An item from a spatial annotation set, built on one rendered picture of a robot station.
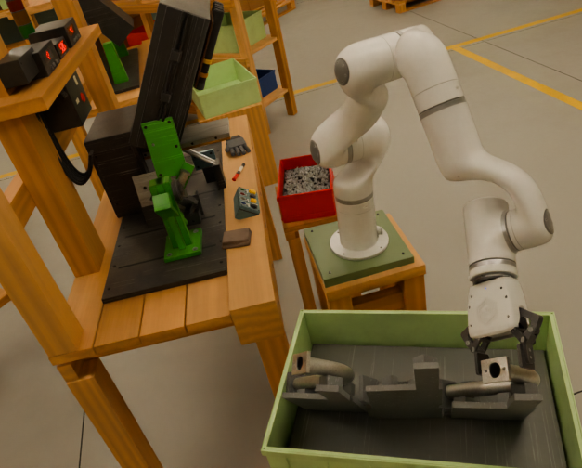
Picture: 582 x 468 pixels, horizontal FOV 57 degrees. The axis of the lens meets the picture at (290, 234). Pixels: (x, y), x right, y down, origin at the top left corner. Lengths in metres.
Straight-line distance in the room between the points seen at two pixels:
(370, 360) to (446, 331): 0.20
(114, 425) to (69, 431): 0.87
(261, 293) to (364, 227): 0.37
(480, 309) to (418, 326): 0.40
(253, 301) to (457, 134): 0.83
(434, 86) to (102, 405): 1.41
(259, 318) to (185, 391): 1.14
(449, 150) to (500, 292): 0.27
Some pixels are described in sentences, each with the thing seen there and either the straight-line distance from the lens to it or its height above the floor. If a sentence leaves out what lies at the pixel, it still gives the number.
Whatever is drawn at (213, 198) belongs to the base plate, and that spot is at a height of 0.90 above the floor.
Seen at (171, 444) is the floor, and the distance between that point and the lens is 2.55.
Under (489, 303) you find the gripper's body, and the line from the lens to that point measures 1.03.
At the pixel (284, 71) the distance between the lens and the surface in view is 4.99.
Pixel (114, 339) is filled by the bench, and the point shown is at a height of 0.88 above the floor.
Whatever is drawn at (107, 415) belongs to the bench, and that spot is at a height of 0.58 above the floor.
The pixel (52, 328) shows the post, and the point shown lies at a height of 0.98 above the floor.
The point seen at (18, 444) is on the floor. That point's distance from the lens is 2.95.
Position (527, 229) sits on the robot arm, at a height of 1.32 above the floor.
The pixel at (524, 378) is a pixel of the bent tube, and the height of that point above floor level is 1.13.
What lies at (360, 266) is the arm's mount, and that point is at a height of 0.88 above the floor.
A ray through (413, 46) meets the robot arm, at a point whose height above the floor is 1.60.
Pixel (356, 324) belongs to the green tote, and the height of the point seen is 0.92.
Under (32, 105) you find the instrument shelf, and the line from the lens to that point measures 1.68.
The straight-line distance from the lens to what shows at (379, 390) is 1.14.
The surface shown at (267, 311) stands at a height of 0.86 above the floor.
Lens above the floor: 1.93
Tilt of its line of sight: 34 degrees down
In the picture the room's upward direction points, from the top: 14 degrees counter-clockwise
